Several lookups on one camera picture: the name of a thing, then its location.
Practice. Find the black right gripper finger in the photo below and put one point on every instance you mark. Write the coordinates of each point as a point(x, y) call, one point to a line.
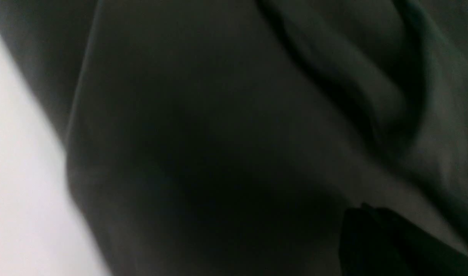
point(380, 242)

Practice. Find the dark gray long-sleeve top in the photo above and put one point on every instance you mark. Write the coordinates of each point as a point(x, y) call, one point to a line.
point(228, 137)

